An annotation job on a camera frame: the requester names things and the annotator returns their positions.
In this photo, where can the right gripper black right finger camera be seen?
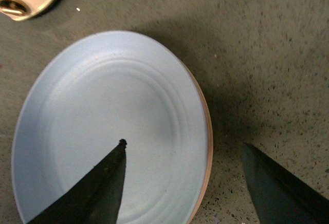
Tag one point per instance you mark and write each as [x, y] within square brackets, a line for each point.
[277, 195]

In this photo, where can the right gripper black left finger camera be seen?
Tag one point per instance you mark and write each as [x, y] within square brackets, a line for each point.
[96, 198]

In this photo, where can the light blue plate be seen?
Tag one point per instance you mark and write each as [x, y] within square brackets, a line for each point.
[106, 87]

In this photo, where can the pink plate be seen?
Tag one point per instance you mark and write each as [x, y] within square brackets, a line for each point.
[209, 144]

